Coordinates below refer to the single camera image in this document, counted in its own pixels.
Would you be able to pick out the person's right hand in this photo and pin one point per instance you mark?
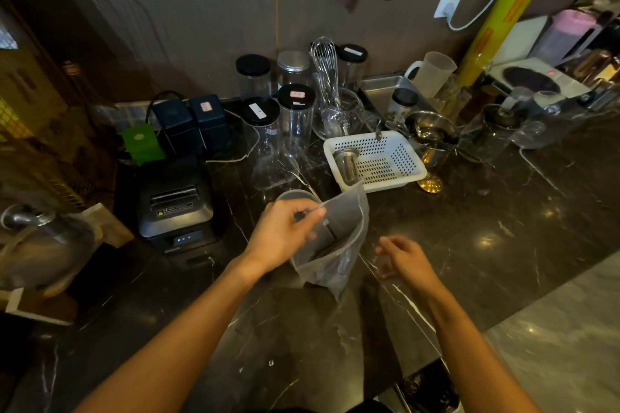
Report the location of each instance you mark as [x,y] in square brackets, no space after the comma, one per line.
[411,265]

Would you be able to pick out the person's left hand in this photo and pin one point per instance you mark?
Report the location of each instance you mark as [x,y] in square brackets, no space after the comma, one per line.
[276,238]

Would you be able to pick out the person's left fingers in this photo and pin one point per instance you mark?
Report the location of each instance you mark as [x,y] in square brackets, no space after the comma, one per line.
[310,214]

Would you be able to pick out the person's right fingers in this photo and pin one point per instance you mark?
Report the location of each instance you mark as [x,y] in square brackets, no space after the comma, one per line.
[387,253]

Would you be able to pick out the clear plastic zip bag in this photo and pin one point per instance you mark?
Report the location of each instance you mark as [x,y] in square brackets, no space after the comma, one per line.
[339,243]

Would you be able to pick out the person's left forearm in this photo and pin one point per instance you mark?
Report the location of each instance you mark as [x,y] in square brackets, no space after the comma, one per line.
[184,335]

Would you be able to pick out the person's right forearm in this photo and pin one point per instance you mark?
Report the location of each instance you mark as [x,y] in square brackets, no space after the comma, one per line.
[474,359]

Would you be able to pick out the clear plastic cup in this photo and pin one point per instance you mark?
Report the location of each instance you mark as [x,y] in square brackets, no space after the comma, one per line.
[290,196]

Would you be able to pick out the clear glass flask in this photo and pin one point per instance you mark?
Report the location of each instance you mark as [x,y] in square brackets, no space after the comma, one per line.
[271,170]

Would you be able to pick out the small metal strainer cup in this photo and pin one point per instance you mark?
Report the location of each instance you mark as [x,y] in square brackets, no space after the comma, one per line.
[347,166]

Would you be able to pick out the gold metal stand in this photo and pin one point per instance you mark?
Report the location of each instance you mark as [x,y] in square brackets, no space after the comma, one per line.
[430,183]

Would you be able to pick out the white perforated plastic basket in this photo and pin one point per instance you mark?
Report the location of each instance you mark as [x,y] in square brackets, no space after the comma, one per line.
[382,161]

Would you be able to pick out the glass jar with black lid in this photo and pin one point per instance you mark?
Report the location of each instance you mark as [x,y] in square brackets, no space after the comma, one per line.
[262,132]
[352,66]
[253,76]
[296,120]

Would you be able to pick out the clear glass pitcher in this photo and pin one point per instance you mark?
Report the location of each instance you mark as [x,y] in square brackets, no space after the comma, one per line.
[344,115]

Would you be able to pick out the stainless steel pot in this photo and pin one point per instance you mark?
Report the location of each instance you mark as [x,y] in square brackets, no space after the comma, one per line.
[431,134]

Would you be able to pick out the black receipt printer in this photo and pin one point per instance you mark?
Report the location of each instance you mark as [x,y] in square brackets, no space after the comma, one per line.
[174,209]

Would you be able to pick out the dark square tea tin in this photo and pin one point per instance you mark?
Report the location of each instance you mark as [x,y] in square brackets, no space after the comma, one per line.
[175,124]
[210,120]

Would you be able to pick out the small jar with black lid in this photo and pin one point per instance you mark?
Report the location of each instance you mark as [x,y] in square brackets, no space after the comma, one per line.
[403,105]

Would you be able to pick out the rectangular metal tray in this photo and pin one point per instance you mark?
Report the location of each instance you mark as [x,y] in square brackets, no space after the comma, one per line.
[382,88]

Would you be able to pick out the glass jar with silver lid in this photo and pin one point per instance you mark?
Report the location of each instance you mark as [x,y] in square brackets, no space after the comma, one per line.
[293,68]

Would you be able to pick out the glass teapot with dark lid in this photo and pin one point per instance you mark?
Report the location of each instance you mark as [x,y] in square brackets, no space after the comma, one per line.
[499,129]

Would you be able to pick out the green card box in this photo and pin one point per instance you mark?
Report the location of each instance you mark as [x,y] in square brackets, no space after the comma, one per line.
[142,144]

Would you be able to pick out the white plastic measuring jug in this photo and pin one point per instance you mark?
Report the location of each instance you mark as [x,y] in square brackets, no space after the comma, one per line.
[431,73]

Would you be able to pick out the wooden board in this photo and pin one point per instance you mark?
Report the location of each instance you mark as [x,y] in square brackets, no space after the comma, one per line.
[109,226]

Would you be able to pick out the clear glass jug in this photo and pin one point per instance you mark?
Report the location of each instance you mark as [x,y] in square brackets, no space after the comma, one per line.
[542,120]

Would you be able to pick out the white electric hob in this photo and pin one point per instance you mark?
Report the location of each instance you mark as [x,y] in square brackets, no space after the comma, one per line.
[533,77]

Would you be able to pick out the yellow roll of wrap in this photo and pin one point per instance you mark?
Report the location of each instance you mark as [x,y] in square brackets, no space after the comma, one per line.
[508,16]

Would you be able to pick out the glass dome with metal knob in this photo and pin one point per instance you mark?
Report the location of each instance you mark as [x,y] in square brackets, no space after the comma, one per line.
[38,248]

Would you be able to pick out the container with pink lid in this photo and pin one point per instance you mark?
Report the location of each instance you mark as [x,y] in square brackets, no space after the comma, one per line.
[566,35]

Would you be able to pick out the white wall socket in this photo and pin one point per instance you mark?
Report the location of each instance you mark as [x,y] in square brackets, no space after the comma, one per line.
[449,3]

